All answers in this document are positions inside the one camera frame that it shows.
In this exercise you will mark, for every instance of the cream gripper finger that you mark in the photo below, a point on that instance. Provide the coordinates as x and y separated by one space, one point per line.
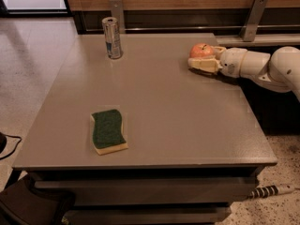
218 51
207 65

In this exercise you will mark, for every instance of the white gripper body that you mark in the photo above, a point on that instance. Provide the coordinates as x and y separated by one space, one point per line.
232 62

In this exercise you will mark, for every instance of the red yellow apple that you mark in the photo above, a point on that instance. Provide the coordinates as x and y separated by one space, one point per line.
201 50

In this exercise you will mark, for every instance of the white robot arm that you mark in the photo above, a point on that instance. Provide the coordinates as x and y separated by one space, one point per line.
278 72

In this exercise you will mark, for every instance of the green yellow sponge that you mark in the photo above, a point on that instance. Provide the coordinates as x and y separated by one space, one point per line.
107 135

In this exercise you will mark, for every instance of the grey drawer cabinet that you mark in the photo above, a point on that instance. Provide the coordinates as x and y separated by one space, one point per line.
194 144

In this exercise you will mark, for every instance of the silver blue drink can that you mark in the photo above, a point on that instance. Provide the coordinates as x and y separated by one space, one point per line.
112 37

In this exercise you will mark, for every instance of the dark brown bag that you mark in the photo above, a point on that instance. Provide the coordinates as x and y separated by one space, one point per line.
23 204

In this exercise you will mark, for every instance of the right metal bracket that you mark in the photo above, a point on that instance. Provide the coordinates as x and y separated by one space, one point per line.
249 29

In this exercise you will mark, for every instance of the metal bracket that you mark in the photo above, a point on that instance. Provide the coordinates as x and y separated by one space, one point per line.
249 29
117 11

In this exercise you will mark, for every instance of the left metal bracket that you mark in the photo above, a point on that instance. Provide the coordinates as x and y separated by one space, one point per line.
117 11

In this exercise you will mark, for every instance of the metal rail on wall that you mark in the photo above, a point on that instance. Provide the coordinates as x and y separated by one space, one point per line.
226 29

